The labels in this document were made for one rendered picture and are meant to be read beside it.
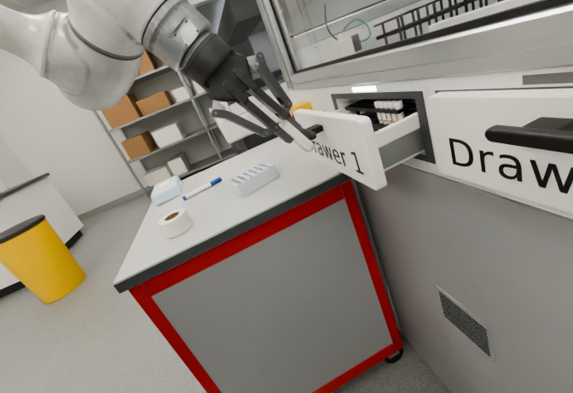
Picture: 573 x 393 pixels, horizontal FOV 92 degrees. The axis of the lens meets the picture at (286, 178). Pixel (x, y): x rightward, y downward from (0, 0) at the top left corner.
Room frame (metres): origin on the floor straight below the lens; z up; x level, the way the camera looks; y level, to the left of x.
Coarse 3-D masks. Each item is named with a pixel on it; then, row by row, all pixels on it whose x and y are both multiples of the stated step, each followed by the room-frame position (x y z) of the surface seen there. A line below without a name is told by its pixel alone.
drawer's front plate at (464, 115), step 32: (448, 96) 0.31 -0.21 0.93; (480, 96) 0.27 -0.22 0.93; (512, 96) 0.24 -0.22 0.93; (544, 96) 0.21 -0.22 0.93; (448, 128) 0.31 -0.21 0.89; (480, 128) 0.27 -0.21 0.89; (448, 160) 0.32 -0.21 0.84; (512, 160) 0.24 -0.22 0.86; (544, 160) 0.21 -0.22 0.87; (512, 192) 0.24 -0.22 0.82; (544, 192) 0.21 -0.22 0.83
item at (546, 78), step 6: (558, 72) 0.21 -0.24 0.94; (564, 72) 0.21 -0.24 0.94; (570, 72) 0.21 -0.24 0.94; (528, 78) 0.24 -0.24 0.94; (534, 78) 0.23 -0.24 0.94; (540, 78) 0.23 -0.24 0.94; (546, 78) 0.22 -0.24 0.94; (552, 78) 0.22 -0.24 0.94; (558, 78) 0.21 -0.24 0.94; (564, 78) 0.21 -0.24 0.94; (570, 78) 0.21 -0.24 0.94
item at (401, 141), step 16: (336, 112) 0.62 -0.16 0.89; (352, 112) 0.63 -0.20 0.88; (384, 128) 0.39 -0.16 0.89; (400, 128) 0.38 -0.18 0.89; (416, 128) 0.39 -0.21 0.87; (384, 144) 0.38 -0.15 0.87; (400, 144) 0.38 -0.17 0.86; (416, 144) 0.38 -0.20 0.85; (384, 160) 0.37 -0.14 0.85; (400, 160) 0.38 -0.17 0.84
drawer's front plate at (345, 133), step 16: (304, 112) 0.57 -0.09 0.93; (320, 112) 0.51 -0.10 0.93; (304, 128) 0.59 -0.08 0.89; (336, 128) 0.43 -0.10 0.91; (352, 128) 0.38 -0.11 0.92; (368, 128) 0.36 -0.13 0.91; (320, 144) 0.53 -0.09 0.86; (336, 144) 0.45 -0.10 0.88; (352, 144) 0.39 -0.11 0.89; (368, 144) 0.35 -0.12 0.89; (320, 160) 0.56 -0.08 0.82; (352, 160) 0.41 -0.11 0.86; (368, 160) 0.36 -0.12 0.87; (352, 176) 0.43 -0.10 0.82; (368, 176) 0.37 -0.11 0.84; (384, 176) 0.36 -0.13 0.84
